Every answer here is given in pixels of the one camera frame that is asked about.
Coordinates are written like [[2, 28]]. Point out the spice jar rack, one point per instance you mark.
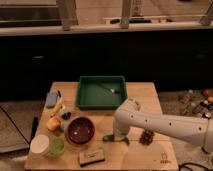
[[197, 103]]

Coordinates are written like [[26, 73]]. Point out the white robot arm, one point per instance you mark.
[[197, 131]]

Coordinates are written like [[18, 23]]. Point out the small dark blue object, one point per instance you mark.
[[65, 114]]

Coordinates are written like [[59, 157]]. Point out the brown sponge block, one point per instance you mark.
[[90, 157]]

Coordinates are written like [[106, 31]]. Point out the green cup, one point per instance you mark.
[[56, 147]]

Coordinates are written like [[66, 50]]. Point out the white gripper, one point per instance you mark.
[[118, 137]]

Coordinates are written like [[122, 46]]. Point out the orange peach fruit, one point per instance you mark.
[[53, 124]]

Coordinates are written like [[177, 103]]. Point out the purple grape bunch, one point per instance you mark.
[[147, 137]]

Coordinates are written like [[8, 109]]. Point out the yellow banana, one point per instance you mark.
[[57, 107]]

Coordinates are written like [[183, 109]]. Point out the green plastic tray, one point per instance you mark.
[[90, 96]]

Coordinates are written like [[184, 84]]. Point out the metal fork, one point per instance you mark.
[[114, 91]]

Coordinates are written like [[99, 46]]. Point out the dark red bowl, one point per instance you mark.
[[80, 131]]

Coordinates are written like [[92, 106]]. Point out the green pepper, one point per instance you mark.
[[112, 138]]

